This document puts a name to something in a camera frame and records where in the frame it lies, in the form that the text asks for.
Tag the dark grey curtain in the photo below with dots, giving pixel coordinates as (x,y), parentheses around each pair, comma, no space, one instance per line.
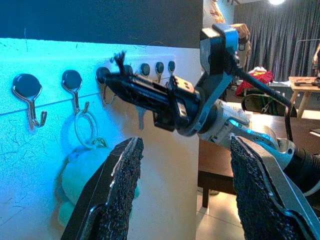
(275,37)

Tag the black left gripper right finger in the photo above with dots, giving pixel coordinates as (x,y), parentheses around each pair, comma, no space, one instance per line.
(257,195)

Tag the bright ceiling lamp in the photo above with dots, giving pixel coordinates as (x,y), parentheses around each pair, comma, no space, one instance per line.
(276,1)

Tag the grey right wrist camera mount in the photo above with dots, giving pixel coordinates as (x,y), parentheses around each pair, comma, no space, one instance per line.
(217,82)

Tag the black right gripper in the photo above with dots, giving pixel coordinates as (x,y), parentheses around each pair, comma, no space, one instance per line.
(186,107)

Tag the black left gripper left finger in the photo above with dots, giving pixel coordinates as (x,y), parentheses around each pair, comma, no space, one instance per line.
(117,187)

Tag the dark brown wooden table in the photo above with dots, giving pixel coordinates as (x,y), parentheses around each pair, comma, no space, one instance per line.
(215,160)

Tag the grey shoe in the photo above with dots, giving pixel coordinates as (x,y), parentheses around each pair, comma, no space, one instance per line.
(212,192)

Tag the white hook backing strip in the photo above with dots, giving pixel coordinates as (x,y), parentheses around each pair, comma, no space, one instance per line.
(50,95)

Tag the beige hanging garment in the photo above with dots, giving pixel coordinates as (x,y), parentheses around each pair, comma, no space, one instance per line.
(215,11)

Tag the black chair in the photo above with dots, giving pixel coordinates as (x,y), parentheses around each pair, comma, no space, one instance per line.
(252,105)

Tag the black disc metal wall hook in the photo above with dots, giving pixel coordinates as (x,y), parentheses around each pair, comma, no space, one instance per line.
(72,79)
(159,67)
(145,68)
(171,66)
(128,69)
(27,85)
(102,72)

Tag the red cloth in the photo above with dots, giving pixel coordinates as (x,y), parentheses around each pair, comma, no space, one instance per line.
(255,81)

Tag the light wooden table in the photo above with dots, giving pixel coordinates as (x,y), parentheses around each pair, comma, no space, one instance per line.
(303,88)

